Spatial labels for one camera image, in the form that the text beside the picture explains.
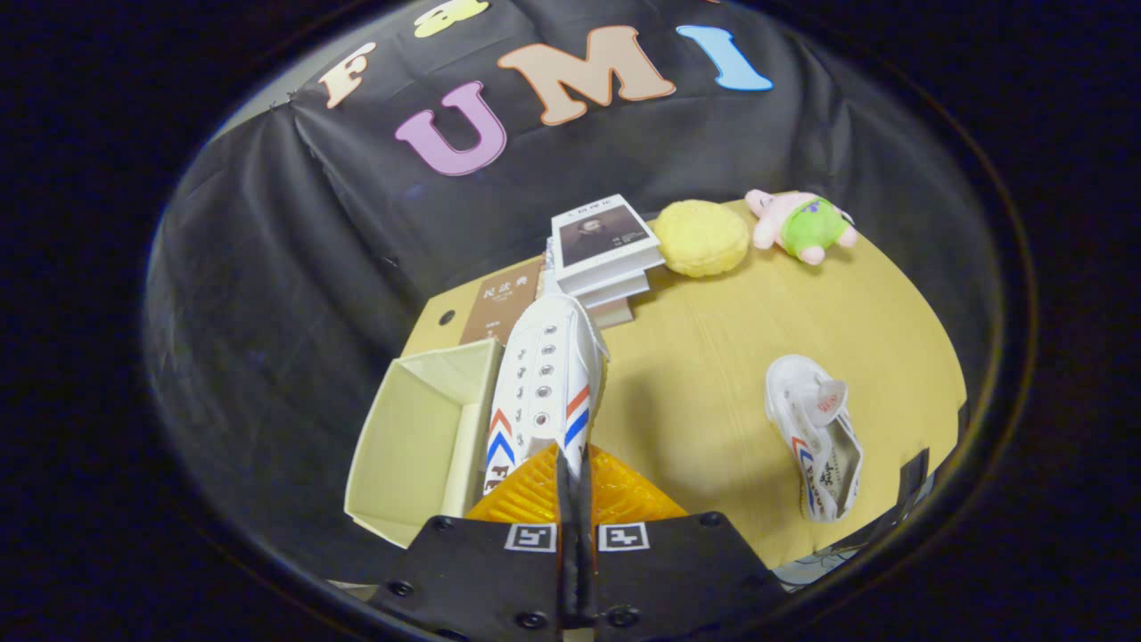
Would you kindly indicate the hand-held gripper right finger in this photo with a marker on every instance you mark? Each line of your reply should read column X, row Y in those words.
column 677, row 571

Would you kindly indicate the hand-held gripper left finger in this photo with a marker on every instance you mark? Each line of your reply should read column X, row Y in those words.
column 481, row 571

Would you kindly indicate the cream fabric storage box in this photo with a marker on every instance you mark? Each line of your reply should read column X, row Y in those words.
column 410, row 446

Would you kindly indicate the white striped canvas shoe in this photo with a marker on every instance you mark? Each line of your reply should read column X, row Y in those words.
column 544, row 374
column 802, row 415

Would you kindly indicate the brown book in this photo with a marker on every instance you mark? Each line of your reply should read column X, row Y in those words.
column 499, row 303

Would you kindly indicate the yellow round plush cushion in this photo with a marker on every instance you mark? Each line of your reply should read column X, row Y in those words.
column 701, row 238

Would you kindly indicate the white portrait cover book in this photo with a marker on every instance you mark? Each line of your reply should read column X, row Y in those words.
column 599, row 236

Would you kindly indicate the pink and green plush toy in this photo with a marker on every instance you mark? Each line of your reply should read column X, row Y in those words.
column 807, row 225

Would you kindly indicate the black backdrop cloth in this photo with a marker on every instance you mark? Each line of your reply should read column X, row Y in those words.
column 312, row 223

